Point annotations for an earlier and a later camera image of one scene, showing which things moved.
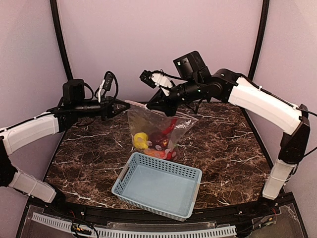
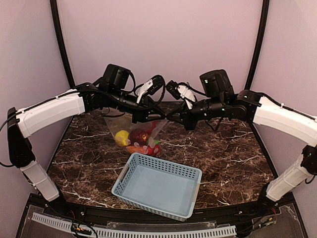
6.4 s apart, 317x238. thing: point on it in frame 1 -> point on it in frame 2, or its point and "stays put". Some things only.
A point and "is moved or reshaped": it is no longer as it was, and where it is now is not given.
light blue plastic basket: [165, 187] stays put
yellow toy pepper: [140, 140] -> [122, 138]
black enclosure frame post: [60, 35] stays put
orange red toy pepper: [159, 153] -> [132, 149]
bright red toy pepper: [164, 142] -> [155, 151]
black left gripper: [109, 108] -> [139, 113]
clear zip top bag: [155, 134] is moved or reshaped
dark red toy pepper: [158, 138] -> [138, 137]
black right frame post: [260, 37] stays put
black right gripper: [165, 99] -> [188, 119]
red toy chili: [171, 126] -> [154, 123]
